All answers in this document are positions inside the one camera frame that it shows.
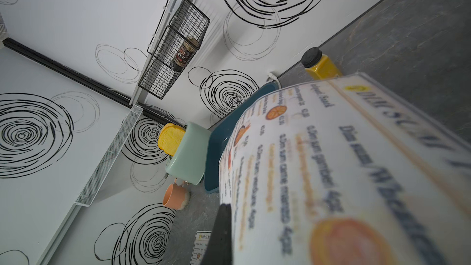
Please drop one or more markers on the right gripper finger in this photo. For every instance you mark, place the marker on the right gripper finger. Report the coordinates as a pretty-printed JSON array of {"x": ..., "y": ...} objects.
[{"x": 220, "y": 244}]

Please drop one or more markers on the new menu sheet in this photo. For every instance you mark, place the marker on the new menu sheet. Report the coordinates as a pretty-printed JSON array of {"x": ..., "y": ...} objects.
[{"x": 200, "y": 246}]

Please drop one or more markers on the old menu sheet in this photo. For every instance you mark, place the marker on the old menu sheet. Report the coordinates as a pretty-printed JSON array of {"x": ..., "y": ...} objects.
[{"x": 345, "y": 172}]

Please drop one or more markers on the orange mug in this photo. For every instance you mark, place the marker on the orange mug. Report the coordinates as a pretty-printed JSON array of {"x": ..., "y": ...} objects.
[{"x": 177, "y": 195}]

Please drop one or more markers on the mint green toaster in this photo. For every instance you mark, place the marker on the mint green toaster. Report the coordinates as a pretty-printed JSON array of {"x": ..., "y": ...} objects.
[{"x": 189, "y": 161}]

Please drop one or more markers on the teal plastic bin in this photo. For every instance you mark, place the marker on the teal plastic bin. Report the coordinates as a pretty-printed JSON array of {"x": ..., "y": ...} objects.
[{"x": 220, "y": 134}]

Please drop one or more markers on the yellow toast slice front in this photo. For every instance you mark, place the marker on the yellow toast slice front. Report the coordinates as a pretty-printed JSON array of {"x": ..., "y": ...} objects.
[{"x": 170, "y": 138}]

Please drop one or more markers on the yellow bottle black cap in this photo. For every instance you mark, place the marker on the yellow bottle black cap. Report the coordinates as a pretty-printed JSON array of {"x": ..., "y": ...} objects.
[{"x": 318, "y": 65}]

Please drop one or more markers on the white wall plug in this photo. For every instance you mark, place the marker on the white wall plug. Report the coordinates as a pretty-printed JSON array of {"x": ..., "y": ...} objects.
[{"x": 271, "y": 77}]

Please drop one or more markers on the jar in wire basket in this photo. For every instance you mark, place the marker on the jar in wire basket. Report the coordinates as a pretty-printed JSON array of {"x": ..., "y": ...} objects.
[{"x": 184, "y": 55}]

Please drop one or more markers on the black wire wall basket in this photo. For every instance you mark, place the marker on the black wire wall basket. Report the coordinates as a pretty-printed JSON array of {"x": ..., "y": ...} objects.
[{"x": 180, "y": 21}]

